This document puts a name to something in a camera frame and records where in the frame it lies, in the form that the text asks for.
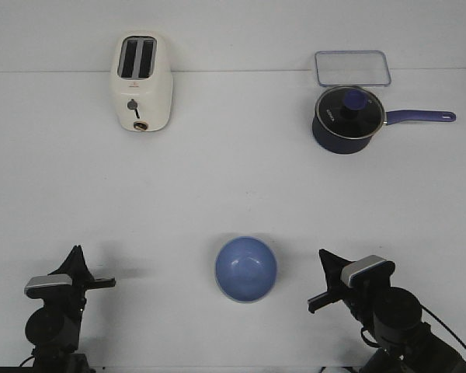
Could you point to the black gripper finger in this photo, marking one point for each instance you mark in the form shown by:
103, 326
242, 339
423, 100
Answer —
332, 283
70, 264
332, 264
81, 267

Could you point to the clear rectangular container lid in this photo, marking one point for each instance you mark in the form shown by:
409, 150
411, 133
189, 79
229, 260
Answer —
362, 68

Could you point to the glass pot lid blue knob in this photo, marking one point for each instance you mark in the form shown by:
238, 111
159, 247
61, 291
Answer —
350, 112

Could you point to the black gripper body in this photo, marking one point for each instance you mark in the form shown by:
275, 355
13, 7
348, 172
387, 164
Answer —
76, 299
357, 299

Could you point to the dark blue saucepan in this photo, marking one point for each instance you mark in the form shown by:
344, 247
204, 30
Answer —
339, 145

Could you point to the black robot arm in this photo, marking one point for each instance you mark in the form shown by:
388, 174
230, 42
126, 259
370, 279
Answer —
390, 317
54, 329

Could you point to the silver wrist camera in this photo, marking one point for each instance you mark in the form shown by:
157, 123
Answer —
48, 286
367, 266

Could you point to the blue bowl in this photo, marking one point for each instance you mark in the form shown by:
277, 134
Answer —
245, 269

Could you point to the white two-slot toaster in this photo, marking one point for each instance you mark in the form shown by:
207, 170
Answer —
141, 82

